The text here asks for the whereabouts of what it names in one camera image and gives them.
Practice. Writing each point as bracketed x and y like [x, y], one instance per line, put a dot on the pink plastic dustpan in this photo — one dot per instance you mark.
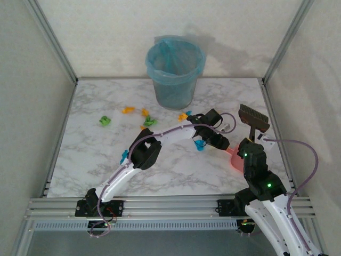
[237, 162]

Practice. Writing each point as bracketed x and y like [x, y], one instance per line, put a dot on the dark brown hand brush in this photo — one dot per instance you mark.
[253, 117]

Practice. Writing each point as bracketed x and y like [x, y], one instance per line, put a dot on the green paper scrap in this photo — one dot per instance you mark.
[105, 120]
[149, 121]

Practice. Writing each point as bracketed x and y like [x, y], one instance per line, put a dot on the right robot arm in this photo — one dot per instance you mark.
[277, 226]

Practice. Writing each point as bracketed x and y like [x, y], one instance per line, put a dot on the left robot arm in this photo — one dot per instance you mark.
[145, 154]

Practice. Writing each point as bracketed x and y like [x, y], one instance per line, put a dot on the grey mesh trash bin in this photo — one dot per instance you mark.
[173, 96]

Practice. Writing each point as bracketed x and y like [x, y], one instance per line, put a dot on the blue plastic bin liner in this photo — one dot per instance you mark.
[160, 76]

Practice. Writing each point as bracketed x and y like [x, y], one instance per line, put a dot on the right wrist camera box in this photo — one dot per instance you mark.
[267, 142]

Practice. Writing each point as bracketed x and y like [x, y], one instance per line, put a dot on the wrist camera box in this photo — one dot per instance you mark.
[267, 142]
[225, 127]

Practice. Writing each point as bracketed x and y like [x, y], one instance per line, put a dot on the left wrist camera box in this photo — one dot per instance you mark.
[225, 127]

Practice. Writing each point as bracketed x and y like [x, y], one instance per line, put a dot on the aluminium table side rail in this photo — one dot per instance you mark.
[60, 138]
[270, 106]

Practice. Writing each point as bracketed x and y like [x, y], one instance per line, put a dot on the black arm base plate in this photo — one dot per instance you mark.
[225, 208]
[117, 208]

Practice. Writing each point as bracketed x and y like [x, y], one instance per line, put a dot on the aluminium mounting rail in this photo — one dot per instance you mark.
[170, 208]

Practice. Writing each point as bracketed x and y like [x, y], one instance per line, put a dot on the aluminium table end rail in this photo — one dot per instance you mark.
[120, 78]

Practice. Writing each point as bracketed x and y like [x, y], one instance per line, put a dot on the aluminium frame post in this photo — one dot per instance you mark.
[287, 40]
[54, 44]

